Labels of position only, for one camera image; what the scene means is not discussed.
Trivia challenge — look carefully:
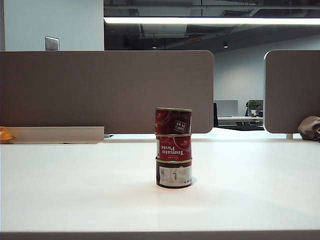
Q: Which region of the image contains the red tomato paste can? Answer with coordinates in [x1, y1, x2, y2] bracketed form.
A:
[155, 133, 193, 161]
[155, 107, 193, 135]
[155, 157, 193, 189]

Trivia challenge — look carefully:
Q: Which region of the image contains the grey background desk screen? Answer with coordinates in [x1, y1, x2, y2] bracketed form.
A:
[215, 100, 239, 117]

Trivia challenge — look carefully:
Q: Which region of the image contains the wide brown desk divider panel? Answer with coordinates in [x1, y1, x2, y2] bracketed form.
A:
[0, 49, 215, 135]

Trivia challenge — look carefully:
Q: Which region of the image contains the white background desk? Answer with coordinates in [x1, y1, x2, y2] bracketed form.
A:
[217, 115, 264, 127]

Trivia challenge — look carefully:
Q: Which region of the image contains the green potted plant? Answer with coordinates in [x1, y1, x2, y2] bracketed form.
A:
[246, 100, 262, 118]

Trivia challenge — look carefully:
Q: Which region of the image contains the long ceiling light strip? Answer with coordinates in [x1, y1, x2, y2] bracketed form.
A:
[103, 16, 320, 26]

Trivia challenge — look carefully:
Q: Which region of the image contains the narrow brown desk divider panel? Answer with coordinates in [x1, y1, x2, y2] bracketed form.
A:
[263, 49, 320, 134]

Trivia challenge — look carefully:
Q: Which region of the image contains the brown crumpled bag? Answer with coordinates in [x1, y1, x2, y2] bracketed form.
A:
[297, 115, 320, 143]

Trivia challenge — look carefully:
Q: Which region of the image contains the orange round object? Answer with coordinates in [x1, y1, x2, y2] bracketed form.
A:
[0, 126, 16, 144]

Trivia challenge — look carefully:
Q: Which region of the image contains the grey ceiling air duct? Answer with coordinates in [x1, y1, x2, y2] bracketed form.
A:
[138, 23, 190, 39]

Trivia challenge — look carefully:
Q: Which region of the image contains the metal wall switch plate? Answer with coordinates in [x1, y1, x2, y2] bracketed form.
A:
[44, 35, 60, 52]

